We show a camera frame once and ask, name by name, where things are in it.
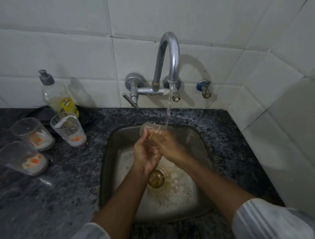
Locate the dirty clear glass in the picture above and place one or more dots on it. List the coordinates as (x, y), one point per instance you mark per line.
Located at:
(24, 158)
(34, 134)

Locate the person's left fingers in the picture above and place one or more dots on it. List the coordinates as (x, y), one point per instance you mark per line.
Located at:
(145, 134)

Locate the stream of water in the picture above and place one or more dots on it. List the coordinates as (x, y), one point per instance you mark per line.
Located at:
(169, 105)

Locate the clear drinking glass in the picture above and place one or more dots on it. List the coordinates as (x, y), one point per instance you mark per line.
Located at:
(153, 128)

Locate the dish soap bottle grey cap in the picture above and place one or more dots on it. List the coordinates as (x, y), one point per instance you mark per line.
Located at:
(57, 94)

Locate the steel sink basin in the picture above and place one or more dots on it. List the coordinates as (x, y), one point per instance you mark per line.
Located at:
(157, 177)

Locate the person's right hand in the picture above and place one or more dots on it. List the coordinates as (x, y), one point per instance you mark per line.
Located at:
(167, 147)

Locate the brass sink drain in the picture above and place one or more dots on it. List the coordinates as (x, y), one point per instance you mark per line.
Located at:
(156, 178)

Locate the person's right forearm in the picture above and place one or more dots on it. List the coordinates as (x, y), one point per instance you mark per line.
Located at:
(216, 187)

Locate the person's left forearm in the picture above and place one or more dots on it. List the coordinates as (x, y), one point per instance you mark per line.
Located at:
(120, 197)

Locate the person's left hand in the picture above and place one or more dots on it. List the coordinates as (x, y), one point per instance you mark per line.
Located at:
(145, 154)

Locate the blue wall tap valve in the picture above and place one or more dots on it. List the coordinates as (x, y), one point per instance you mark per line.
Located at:
(204, 88)

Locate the glass with white foam rim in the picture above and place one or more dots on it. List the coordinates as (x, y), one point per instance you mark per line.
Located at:
(70, 130)

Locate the person's right fingers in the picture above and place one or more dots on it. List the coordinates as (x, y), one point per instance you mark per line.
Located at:
(157, 136)

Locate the chrome wall faucet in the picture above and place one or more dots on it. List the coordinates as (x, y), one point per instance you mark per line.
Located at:
(167, 64)

